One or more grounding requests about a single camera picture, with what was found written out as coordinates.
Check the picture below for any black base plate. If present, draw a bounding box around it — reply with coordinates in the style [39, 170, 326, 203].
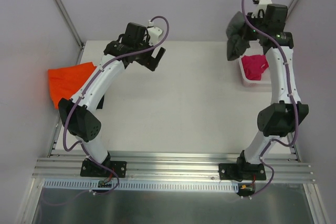
[218, 163, 266, 182]
[80, 158, 127, 178]

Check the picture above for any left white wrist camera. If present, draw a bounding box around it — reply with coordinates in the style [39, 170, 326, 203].
[147, 20, 163, 46]

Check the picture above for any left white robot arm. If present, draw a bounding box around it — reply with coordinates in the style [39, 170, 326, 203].
[58, 20, 169, 176]

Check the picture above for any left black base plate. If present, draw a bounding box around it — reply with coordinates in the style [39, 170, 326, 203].
[80, 158, 127, 178]

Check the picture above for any magenta t shirt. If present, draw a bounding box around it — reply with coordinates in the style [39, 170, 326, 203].
[241, 55, 269, 81]

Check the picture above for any grey t shirt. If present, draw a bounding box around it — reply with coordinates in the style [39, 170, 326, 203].
[226, 11, 250, 61]

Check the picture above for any left aluminium frame post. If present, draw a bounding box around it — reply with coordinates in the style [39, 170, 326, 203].
[40, 0, 85, 50]

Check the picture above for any orange folded t shirt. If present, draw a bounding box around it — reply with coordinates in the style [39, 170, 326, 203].
[47, 62, 96, 110]

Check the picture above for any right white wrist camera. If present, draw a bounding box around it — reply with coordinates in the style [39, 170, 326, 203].
[251, 0, 272, 18]

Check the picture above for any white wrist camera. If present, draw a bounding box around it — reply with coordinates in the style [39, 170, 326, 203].
[147, 20, 163, 46]
[251, 0, 272, 18]

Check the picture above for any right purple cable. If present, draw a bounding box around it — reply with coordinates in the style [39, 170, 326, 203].
[237, 0, 302, 200]

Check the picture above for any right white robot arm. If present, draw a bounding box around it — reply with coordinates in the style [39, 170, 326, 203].
[235, 4, 309, 179]

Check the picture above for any purple cable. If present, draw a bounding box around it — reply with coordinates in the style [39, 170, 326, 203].
[237, 0, 302, 200]
[39, 15, 170, 206]

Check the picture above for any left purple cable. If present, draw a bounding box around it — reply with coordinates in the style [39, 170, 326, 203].
[39, 15, 170, 206]

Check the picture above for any navy folded t shirt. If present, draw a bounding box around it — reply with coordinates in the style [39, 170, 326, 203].
[96, 96, 104, 110]

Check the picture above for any white slotted cable duct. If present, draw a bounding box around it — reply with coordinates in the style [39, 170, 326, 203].
[43, 179, 238, 193]

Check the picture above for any aluminium mounting rail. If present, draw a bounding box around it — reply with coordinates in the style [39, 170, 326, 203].
[33, 150, 317, 184]

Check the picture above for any white plastic basket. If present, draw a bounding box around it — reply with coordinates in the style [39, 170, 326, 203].
[238, 55, 271, 87]

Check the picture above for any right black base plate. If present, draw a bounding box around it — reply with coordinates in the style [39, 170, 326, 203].
[218, 163, 266, 182]

